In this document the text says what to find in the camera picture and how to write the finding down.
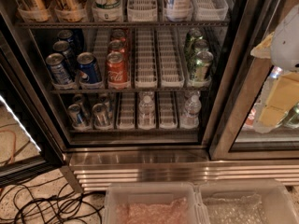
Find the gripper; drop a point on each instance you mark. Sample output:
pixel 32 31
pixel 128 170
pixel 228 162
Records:
pixel 286 48

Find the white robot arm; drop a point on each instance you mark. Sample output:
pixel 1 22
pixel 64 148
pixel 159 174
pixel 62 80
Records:
pixel 289 27

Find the fridge right glass door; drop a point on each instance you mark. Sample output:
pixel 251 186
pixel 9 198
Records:
pixel 240 87

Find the green can front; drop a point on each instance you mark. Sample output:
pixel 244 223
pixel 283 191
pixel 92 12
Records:
pixel 200 65

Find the white empty tray middle shelf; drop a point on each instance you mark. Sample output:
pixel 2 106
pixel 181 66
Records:
pixel 145 59

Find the white empty tray shelf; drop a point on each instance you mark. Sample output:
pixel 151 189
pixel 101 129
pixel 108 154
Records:
pixel 142 10
pixel 145 59

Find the white empty tray top shelf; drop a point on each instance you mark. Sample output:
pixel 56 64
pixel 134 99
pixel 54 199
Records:
pixel 142 10

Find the red coca cola can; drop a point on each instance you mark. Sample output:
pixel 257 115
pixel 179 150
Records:
pixel 116 68

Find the blue pepsi can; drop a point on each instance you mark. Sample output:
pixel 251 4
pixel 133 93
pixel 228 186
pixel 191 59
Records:
pixel 88 68

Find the silver can bottom left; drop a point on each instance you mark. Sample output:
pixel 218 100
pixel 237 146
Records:
pixel 77 117

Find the silver blue can front left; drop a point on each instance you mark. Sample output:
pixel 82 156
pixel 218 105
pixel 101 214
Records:
pixel 58 69

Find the water bottle right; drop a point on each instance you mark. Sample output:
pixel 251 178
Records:
pixel 190 115

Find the water bottle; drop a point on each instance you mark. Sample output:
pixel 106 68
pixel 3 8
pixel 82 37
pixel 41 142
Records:
pixel 146 115
pixel 190 115

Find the clear bin bubble wrap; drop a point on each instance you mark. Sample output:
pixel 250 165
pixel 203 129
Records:
pixel 248 202

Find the water bottle centre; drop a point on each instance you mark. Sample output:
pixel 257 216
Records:
pixel 146 115

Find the clear bin pink wrap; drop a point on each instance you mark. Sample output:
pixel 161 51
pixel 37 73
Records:
pixel 154 203

